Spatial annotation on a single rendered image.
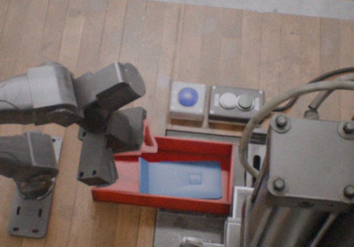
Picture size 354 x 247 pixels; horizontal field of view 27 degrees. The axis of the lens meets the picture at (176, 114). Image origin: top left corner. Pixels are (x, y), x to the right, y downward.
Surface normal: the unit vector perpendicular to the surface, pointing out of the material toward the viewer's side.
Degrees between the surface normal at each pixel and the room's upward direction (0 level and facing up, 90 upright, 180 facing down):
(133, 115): 33
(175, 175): 0
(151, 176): 0
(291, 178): 0
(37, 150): 42
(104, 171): 57
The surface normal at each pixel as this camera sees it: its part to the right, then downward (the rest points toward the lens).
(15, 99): 0.13, -0.47
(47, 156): 0.67, -0.47
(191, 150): -0.10, 0.89
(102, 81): -0.49, -0.26
